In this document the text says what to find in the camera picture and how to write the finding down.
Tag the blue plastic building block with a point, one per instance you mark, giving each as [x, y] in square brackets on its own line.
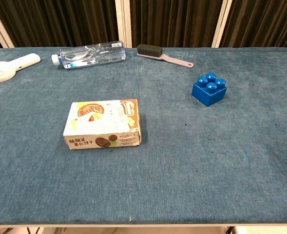
[207, 93]

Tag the white handheld fan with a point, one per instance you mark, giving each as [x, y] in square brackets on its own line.
[2, 70]

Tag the clear plastic water bottle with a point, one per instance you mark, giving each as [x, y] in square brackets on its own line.
[92, 54]

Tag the printed cardboard cookie box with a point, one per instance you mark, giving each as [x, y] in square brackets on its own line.
[101, 122]

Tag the dark pleated curtain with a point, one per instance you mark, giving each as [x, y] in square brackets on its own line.
[172, 22]
[60, 22]
[262, 22]

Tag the blue fabric table cover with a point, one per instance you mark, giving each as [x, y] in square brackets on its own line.
[158, 158]

